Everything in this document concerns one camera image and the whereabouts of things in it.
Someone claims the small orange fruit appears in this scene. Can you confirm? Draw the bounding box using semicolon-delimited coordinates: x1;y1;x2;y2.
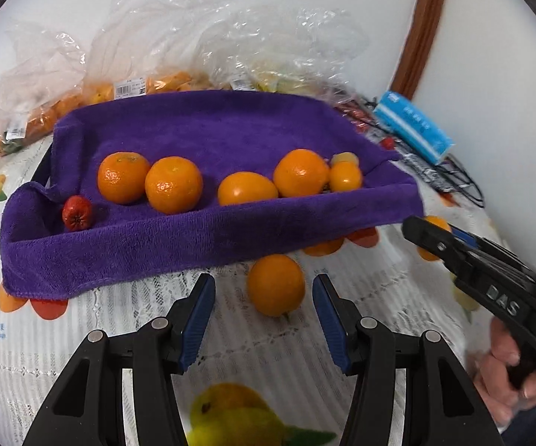
247;254;306;318
417;216;452;262

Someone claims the small orange kumquat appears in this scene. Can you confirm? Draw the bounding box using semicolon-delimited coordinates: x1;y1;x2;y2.
328;161;363;192

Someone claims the yellow green loquat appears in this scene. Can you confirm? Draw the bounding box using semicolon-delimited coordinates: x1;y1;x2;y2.
329;152;360;167

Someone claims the small red hawthorn fruit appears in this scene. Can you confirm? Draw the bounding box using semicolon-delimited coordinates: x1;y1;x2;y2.
62;195;93;232

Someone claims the orange mandarin front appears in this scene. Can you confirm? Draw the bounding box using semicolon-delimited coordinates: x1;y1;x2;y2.
217;171;279;206

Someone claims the large orange mandarin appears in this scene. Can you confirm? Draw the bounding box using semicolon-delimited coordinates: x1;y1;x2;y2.
96;151;151;204

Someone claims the bag of red fruits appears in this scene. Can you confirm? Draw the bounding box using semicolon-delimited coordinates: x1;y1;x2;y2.
334;100;379;133

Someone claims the person's right hand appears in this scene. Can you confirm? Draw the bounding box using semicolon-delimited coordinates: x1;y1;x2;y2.
474;317;536;428

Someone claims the blue tissue box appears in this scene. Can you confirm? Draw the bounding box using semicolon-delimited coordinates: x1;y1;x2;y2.
374;91;455;165

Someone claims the red fruit on table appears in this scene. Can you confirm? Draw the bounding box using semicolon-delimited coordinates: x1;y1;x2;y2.
380;137;395;150

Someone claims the purple towel lined tray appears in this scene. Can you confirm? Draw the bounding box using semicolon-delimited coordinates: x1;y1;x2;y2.
0;91;423;300

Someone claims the plastic bag of yellow fruit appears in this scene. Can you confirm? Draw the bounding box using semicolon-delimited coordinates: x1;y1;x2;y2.
193;6;369;104

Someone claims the plastic bag of oranges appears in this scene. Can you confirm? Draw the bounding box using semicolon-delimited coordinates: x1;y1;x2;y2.
0;22;86;156

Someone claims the plastic bag of kumquats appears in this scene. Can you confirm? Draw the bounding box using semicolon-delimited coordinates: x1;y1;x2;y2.
83;0;251;105

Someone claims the brown wooden door frame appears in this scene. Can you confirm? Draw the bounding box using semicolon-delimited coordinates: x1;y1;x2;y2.
390;0;445;99

